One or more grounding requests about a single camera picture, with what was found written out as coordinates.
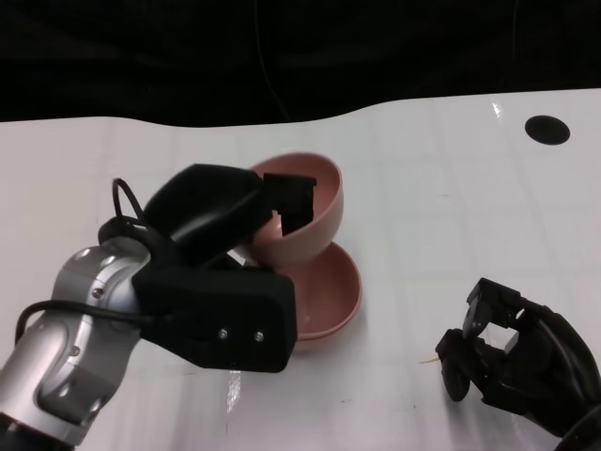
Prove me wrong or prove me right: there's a black backdrop cloth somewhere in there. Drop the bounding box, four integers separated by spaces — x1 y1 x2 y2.
0 0 601 129

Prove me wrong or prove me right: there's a black round table grommet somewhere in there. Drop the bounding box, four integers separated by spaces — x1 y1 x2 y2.
523 115 571 146

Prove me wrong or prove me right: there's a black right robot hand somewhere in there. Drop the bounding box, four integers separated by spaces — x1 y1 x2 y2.
435 276 601 438

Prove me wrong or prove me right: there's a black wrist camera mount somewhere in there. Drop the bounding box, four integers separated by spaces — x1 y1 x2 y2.
132 260 299 375

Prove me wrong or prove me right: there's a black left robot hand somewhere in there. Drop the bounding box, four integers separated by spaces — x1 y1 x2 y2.
143 163 319 273

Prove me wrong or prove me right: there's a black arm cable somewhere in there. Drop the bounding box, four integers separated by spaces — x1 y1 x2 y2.
13 300 161 347

